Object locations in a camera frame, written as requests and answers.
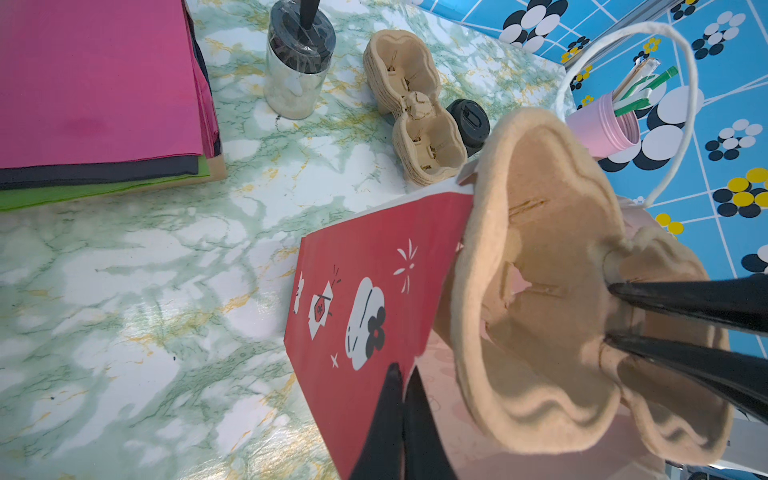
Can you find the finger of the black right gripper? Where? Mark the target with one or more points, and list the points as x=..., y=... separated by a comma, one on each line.
x=737, y=378
x=738, y=304

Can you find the glass sugar jar black lid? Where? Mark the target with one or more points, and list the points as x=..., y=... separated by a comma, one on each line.
x=300, y=44

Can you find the single pulp cup carrier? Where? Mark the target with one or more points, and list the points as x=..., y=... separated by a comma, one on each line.
x=526, y=307

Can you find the pink straw holder cup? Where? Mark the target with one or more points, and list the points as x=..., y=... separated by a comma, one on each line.
x=603, y=133

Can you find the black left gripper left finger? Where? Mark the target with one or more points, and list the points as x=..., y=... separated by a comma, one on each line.
x=381, y=456

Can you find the pink paper napkin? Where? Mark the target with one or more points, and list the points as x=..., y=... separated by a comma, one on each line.
x=102, y=84

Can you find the white red paper gift bag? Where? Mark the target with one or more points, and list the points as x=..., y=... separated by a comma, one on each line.
x=368, y=293

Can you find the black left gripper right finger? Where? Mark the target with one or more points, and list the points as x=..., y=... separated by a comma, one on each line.
x=425, y=457

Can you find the green and white straws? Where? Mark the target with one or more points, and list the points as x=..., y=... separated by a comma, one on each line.
x=639, y=86

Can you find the dark grey paper napkin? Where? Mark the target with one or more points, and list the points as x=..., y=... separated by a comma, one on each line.
x=102, y=171

